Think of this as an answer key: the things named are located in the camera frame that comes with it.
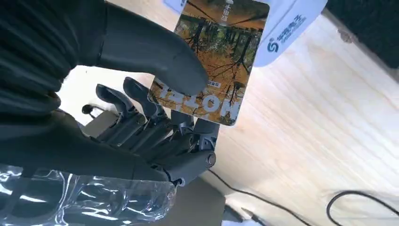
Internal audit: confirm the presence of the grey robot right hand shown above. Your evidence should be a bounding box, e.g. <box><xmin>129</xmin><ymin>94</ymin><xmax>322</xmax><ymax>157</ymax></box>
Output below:
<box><xmin>0</xmin><ymin>1</ymin><xmax>219</xmax><ymax>226</ymax></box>

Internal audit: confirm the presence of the grey laptop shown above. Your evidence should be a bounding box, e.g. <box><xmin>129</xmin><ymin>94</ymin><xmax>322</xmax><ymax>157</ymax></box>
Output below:
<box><xmin>83</xmin><ymin>110</ymin><xmax>244</xmax><ymax>226</ymax></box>

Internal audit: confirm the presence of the long black cable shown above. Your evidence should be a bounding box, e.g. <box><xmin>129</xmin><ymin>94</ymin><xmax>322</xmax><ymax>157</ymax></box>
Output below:
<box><xmin>81</xmin><ymin>104</ymin><xmax>399</xmax><ymax>226</ymax></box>

